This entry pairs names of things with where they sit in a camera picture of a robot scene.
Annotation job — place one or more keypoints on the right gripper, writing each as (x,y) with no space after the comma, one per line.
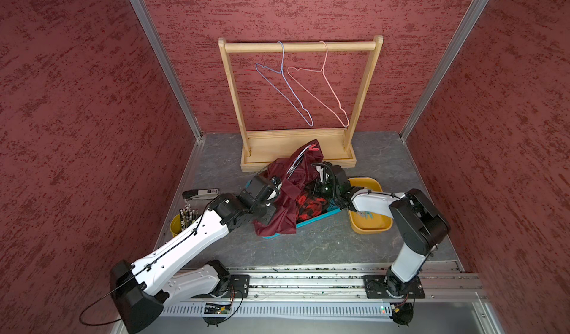
(316,183)

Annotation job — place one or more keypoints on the red black plaid shirt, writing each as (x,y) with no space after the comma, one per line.
(311,206)

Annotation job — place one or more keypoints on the maroon satin shirt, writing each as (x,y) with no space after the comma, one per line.
(284,219)

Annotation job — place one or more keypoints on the blue wire hanger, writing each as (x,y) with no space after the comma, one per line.
(297,161)
(278,81)

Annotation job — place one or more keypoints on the pink wire hanger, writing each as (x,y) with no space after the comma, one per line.
(326,95)

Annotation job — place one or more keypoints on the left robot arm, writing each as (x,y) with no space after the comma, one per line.
(141,290)

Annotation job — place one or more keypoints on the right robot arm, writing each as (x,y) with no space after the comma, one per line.
(421,225)

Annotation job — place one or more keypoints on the wooden clothes rack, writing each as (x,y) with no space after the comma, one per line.
(260,148)

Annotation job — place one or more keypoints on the yellow plastic tray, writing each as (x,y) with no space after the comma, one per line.
(379,223)

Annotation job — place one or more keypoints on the yellow cup with tools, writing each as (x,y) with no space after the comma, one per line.
(184,219)

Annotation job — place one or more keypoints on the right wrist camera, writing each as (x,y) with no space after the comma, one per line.
(322,171)

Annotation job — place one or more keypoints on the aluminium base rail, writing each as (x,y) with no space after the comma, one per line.
(318,293)

